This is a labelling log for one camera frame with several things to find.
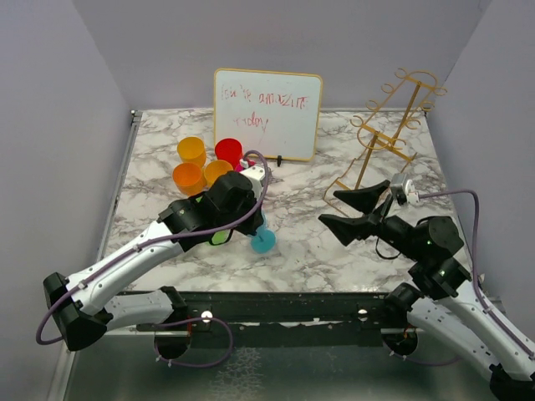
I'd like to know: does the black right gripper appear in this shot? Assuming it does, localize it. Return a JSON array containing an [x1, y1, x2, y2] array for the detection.
[[318, 178, 425, 260]]

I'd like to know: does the teal wine glass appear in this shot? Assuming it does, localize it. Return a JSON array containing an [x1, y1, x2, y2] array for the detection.
[[250, 215, 277, 254]]

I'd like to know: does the green wine glass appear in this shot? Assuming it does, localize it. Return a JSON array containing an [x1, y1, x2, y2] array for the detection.
[[194, 194, 232, 246]]

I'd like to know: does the yellow wine glass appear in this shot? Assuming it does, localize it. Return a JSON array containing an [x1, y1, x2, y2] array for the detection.
[[176, 136, 206, 168], [203, 160, 234, 187]]

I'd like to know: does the orange wine glass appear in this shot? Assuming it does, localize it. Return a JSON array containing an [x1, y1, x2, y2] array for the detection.
[[172, 163, 206, 196]]

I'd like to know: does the red wine glass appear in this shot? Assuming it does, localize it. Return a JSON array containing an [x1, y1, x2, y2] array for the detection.
[[214, 138, 242, 168]]

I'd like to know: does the gold wire glass rack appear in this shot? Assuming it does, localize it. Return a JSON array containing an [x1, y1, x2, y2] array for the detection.
[[323, 68, 447, 211]]

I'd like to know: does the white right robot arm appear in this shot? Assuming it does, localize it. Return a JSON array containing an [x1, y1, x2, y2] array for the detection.
[[319, 174, 534, 400]]

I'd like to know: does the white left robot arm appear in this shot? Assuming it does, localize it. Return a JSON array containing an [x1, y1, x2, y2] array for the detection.
[[43, 165, 267, 351]]

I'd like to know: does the yellow framed whiteboard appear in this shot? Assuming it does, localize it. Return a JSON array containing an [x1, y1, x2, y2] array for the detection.
[[213, 69, 323, 162]]

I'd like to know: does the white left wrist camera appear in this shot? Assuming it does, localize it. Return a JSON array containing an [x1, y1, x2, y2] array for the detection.
[[239, 158, 266, 190]]

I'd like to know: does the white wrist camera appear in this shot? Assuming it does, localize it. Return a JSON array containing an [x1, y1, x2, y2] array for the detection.
[[389, 173, 420, 206], [239, 158, 266, 190]]

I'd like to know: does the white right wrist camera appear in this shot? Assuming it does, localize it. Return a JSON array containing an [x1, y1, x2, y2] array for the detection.
[[389, 173, 420, 206]]

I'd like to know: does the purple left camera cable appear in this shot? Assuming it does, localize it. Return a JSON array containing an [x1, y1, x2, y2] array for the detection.
[[35, 150, 270, 346]]

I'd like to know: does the purple camera cable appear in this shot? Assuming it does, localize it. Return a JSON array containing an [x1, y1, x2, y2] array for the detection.
[[415, 189, 535, 360], [35, 150, 270, 346]]

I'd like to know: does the black front mounting rail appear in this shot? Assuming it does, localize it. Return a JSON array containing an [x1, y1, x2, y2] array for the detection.
[[136, 292, 408, 349]]

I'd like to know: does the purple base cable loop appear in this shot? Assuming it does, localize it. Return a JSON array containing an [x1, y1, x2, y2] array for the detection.
[[153, 316, 235, 369]]

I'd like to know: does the aluminium left side rail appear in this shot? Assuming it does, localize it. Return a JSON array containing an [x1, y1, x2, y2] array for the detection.
[[89, 109, 143, 266]]

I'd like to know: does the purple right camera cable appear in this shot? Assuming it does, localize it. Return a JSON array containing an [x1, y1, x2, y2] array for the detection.
[[415, 189, 535, 360]]

